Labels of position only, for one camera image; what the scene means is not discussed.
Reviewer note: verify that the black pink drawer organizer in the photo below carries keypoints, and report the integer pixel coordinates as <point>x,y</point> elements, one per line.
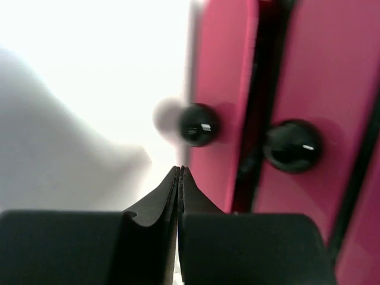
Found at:
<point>284,138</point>

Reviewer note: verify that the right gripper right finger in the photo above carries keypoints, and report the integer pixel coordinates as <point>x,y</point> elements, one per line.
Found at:
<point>190,200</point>

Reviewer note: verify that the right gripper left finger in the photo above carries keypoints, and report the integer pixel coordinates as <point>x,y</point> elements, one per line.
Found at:
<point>148,238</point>

